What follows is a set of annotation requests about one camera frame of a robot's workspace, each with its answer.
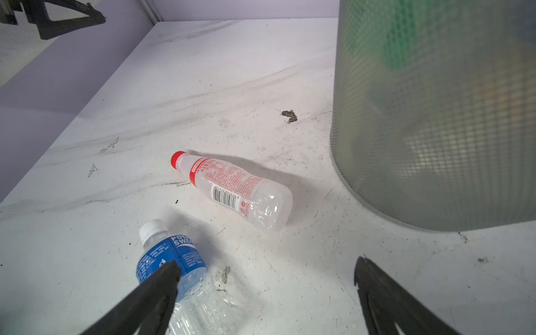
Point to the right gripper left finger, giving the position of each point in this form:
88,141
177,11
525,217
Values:
147,309

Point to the clear bottle red white label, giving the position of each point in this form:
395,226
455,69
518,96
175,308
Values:
264,203

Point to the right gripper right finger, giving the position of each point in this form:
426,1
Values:
390,309

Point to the upper white mesh shelf basket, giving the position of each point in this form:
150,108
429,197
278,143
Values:
29,27

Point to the clear bottle blue label angled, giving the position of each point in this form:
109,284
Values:
199,307

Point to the grey mesh waste bin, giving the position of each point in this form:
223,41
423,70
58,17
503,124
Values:
433,123

